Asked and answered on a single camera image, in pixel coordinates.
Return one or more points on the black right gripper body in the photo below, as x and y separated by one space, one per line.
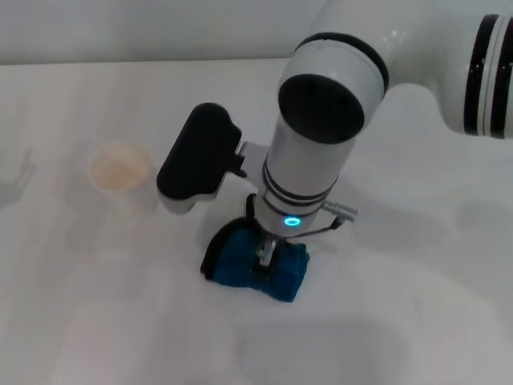
270 250

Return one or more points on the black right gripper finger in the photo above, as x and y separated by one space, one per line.
261 272

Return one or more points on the blue rag with black trim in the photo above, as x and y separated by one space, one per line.
232 260

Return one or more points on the white paper cup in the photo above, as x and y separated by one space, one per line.
118 166

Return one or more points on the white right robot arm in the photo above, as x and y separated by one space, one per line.
312 152

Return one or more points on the black and white wrist camera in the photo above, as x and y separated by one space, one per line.
200 156

